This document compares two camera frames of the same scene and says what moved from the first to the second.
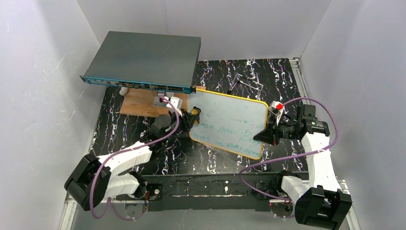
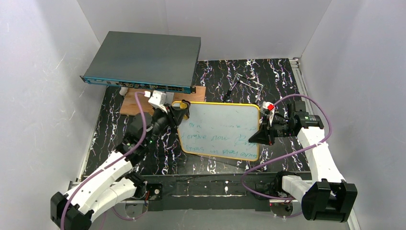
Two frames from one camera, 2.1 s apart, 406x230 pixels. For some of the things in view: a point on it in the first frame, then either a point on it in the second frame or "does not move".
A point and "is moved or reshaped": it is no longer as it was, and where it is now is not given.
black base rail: (221, 191) does not move
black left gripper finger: (193, 117) to (178, 113)
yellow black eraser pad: (195, 110) to (183, 105)
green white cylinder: (123, 91) does not move
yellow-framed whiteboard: (228, 121) is moved or reshaped
